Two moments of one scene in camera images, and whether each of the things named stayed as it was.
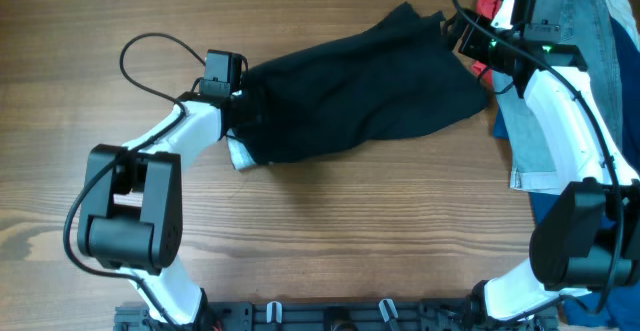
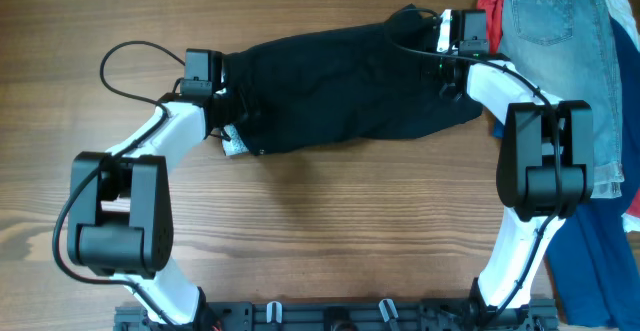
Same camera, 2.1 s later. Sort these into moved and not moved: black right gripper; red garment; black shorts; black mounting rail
Moved: black shorts; black right gripper
Not moved: black mounting rail; red garment
